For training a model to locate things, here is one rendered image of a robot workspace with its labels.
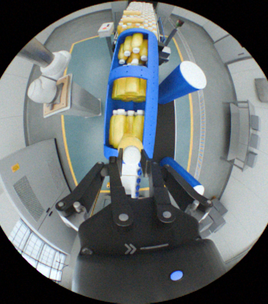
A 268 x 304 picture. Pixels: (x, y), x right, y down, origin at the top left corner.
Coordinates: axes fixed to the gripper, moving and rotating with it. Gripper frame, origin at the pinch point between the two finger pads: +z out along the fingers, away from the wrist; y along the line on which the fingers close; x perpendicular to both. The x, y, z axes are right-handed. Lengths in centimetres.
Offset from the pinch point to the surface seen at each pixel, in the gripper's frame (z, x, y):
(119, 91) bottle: 33.1, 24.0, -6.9
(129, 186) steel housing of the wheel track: 55, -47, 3
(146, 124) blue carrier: 25.7, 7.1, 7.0
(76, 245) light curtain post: -1, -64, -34
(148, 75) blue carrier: 25.2, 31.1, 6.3
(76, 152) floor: 147, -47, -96
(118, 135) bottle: 32.8, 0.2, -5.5
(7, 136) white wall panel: 70, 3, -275
